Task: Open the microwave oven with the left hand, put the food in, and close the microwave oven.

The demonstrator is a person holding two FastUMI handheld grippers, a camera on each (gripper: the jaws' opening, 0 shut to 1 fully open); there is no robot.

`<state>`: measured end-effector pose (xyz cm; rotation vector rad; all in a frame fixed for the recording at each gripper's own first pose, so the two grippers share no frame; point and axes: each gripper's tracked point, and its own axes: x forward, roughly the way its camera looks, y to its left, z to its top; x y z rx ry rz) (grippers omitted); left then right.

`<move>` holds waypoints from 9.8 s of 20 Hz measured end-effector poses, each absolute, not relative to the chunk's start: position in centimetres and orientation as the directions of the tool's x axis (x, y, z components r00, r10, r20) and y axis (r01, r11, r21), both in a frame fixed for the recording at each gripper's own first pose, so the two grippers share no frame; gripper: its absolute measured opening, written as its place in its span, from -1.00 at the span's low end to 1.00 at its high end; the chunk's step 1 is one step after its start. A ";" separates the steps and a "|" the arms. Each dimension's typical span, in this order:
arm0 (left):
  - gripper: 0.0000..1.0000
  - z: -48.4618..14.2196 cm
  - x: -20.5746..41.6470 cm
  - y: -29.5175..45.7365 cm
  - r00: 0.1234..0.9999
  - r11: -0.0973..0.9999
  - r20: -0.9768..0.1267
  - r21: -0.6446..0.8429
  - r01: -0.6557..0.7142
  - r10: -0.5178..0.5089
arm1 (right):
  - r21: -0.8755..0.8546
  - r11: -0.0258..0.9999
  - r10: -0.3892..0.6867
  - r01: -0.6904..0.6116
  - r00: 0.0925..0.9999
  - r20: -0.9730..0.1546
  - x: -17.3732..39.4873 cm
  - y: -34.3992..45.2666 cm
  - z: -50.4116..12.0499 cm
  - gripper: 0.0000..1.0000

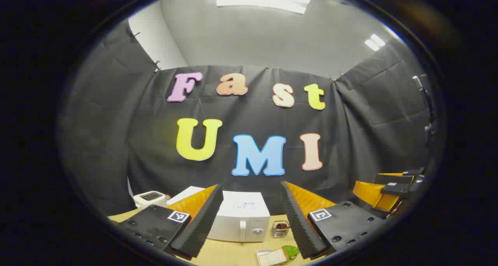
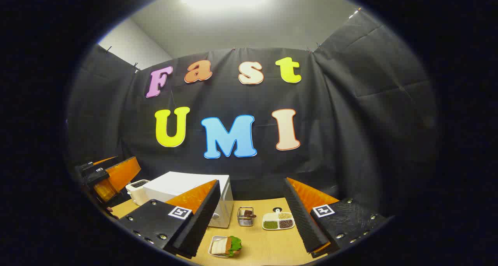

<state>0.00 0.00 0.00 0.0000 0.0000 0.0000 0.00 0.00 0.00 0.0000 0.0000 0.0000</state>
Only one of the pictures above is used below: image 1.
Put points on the white microwave oven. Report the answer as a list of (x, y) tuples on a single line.
[(241, 215)]

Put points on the small ceiling light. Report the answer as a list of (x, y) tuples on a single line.
[(374, 42)]

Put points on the white toaster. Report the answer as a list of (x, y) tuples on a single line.
[(149, 200)]

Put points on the sandwich with lettuce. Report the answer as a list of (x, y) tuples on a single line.
[(274, 257)]

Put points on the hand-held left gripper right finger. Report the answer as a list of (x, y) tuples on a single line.
[(297, 227)]

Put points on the white rectangular tray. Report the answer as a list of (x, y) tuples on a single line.
[(261, 253)]

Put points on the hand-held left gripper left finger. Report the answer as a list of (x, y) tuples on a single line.
[(202, 227)]

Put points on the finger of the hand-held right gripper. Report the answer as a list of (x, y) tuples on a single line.
[(397, 177), (371, 194)]

